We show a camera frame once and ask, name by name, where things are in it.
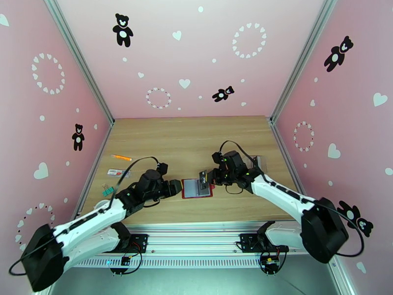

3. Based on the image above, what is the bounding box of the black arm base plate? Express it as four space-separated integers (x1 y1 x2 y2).
99 233 149 254
239 233 290 254

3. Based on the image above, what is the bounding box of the clear acrylic card box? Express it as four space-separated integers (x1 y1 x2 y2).
244 154 268 175

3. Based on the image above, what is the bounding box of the perforated metal strip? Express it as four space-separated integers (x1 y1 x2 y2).
73 255 331 269

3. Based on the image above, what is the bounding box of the circuit board with yellow connector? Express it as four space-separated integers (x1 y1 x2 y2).
260 254 281 273

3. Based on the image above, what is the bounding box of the aluminium frame post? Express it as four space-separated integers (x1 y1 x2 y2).
41 0 116 126
269 0 341 124

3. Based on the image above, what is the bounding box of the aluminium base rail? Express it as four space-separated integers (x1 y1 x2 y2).
73 222 308 258

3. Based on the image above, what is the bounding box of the black VIP card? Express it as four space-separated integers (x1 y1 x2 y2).
198 170 213 186

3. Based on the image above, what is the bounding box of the black teddy bear sticker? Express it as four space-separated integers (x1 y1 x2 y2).
112 13 134 48

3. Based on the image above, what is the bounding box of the red leather card holder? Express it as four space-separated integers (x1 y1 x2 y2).
181 178 215 200

